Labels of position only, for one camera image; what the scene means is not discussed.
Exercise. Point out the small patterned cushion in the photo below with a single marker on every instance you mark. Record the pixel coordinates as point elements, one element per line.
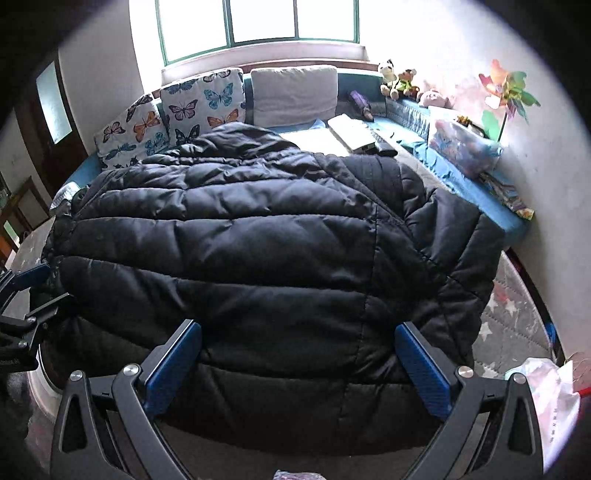
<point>64,191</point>

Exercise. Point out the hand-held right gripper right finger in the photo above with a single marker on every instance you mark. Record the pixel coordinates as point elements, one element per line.
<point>420,369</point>

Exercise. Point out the pink pig plush toy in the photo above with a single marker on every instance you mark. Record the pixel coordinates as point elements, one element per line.
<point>431,98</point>

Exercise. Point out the dark wooden door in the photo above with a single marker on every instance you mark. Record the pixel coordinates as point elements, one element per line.
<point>55,152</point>

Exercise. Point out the colourful pinwheel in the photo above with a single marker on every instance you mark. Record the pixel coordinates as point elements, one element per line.
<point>505,87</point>

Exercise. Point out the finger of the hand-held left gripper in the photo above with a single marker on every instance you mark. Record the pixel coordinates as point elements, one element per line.
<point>51,307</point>
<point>30,277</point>

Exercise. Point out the panda plush toy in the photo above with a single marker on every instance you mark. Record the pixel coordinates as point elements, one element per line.
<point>388,76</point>

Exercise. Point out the small butterfly-print pillow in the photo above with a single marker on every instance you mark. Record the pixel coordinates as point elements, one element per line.
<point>138,129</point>

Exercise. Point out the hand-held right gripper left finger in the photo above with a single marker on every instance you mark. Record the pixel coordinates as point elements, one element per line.
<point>175,369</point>

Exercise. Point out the large butterfly-print pillow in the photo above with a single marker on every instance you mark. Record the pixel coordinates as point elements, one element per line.
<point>203,101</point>

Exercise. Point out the grey star-print mattress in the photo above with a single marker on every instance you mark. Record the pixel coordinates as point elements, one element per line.
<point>512,314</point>

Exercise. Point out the pink white plastic packet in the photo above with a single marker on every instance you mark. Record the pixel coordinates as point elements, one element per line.
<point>549,406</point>

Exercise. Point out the plain grey pillow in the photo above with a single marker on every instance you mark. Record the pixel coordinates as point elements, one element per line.
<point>295,94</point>

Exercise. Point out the wooden side table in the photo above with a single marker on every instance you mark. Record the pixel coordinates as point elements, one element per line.
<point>21,194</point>

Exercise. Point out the black puffer jacket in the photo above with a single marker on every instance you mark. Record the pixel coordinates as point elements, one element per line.
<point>258,258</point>

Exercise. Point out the purple folded umbrella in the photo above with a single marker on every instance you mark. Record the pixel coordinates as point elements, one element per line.
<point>361,104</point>

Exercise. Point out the clear bag of toys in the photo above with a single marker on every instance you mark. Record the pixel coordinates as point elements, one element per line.
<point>461,145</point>

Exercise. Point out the green-framed window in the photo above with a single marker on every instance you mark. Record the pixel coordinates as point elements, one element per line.
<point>258,18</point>

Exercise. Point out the brown bear plush toy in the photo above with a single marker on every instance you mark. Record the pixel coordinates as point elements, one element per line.
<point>407,83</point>

